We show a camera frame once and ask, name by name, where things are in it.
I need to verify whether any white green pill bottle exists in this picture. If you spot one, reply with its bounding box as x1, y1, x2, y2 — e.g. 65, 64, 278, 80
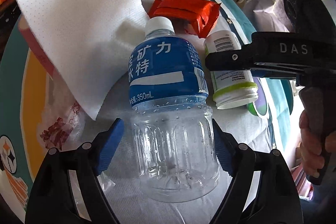
205, 30, 258, 110

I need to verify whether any person's right hand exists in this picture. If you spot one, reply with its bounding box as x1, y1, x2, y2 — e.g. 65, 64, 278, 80
299, 110, 325, 178

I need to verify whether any pink paper cup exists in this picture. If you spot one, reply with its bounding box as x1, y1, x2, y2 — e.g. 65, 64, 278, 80
18, 15, 54, 77

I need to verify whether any white paper napkin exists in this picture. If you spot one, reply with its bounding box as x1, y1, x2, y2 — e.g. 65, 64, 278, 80
17, 0, 148, 119

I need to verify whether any blue label water bottle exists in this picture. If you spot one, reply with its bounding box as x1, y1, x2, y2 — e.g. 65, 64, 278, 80
128, 16, 219, 203

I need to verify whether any teal grey striped tablecloth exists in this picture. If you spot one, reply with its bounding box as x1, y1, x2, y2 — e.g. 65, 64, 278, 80
1, 0, 303, 223

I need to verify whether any clear plastic bag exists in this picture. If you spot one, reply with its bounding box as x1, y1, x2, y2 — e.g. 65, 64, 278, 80
36, 77, 116, 192

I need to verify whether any red foil wrapper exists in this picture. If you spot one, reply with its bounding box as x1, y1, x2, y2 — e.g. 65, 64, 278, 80
147, 0, 221, 39

